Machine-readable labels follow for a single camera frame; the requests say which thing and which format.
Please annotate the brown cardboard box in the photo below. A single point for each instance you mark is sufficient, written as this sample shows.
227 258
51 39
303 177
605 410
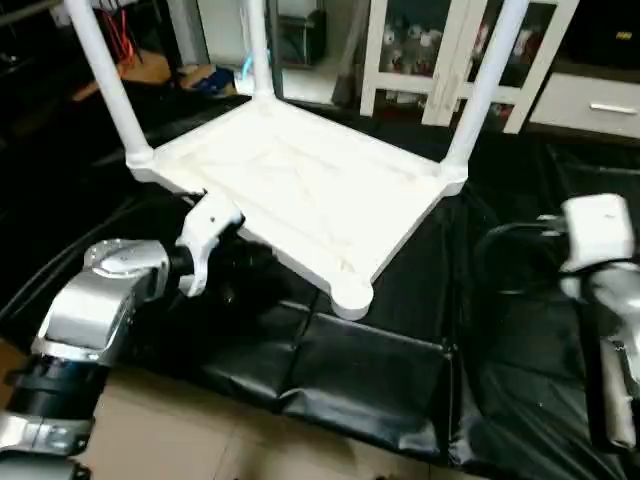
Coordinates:
205 78

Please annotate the white plastic table top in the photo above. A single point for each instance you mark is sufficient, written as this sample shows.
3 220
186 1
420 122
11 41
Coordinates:
300 180

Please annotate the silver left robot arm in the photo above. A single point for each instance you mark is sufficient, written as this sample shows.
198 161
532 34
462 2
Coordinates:
90 310

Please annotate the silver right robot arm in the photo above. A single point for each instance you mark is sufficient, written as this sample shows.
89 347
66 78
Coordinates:
620 300

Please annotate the white drawer unit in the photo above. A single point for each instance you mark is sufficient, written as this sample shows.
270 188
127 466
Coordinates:
590 105

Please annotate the white plastic table leg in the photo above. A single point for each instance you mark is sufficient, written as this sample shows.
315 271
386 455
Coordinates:
258 50
105 80
485 90

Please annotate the black work mat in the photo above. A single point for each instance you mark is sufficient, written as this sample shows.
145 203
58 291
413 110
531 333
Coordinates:
380 380

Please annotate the grey metal pole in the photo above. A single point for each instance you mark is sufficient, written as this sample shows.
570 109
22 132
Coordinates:
277 50

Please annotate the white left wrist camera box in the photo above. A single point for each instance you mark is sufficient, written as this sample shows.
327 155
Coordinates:
210 225

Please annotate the white glass door cabinet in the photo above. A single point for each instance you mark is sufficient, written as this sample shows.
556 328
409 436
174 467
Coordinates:
372 60

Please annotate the white appliance cabinet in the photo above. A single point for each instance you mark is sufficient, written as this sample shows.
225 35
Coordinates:
220 25

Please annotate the black tv cabinet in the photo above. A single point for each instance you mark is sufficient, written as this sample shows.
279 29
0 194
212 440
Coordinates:
605 35

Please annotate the light blue mop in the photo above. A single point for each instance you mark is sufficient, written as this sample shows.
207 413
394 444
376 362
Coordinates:
244 68

